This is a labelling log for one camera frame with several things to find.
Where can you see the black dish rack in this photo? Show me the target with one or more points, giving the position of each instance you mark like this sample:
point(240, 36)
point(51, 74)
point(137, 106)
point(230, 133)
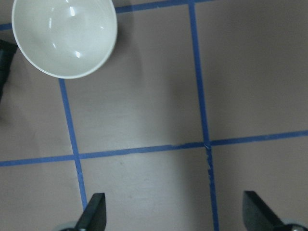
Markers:
point(7, 51)

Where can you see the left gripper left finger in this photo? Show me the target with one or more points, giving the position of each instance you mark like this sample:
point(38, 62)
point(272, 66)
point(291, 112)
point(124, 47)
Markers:
point(94, 216)

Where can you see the white ceramic bowl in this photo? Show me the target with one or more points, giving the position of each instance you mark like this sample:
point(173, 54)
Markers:
point(65, 38)

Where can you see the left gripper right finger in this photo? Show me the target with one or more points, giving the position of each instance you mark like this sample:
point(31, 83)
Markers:
point(257, 215)

